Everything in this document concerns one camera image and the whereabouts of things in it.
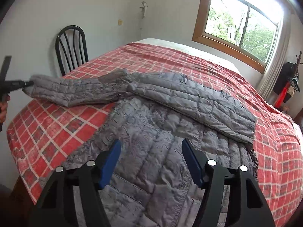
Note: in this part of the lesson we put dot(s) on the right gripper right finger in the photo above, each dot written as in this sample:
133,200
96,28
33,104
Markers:
235,190

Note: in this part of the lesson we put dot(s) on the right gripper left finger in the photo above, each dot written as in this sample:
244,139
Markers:
71,196

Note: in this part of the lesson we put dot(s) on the grey quilted down jacket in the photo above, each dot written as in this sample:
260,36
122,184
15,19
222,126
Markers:
151,184

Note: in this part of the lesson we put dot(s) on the coat rack with clothes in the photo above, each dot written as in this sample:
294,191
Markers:
288,77

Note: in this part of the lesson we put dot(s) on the left hand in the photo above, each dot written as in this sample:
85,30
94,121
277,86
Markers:
4,106

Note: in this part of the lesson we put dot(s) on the red plaid bed blanket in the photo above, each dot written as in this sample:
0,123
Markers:
43,134

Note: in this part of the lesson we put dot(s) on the grey curtain by head window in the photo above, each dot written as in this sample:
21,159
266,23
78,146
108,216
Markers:
277,58

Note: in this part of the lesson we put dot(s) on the wooden framed head window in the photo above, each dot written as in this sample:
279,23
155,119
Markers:
247,30

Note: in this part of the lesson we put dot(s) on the white wall fixture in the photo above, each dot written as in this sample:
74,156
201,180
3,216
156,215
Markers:
144,8

